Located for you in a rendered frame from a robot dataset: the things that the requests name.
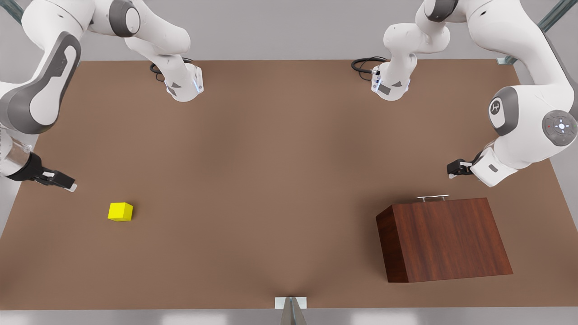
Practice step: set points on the silver frame post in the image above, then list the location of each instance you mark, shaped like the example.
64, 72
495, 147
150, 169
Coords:
12, 9
291, 310
548, 20

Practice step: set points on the dark wooden drawer cabinet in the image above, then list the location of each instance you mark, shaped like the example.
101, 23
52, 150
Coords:
445, 239

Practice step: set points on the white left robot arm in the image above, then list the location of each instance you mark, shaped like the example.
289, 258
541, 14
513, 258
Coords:
519, 67

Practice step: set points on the yellow square cube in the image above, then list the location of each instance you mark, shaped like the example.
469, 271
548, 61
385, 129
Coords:
120, 212

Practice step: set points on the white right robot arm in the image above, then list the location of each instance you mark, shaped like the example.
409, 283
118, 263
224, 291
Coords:
45, 81

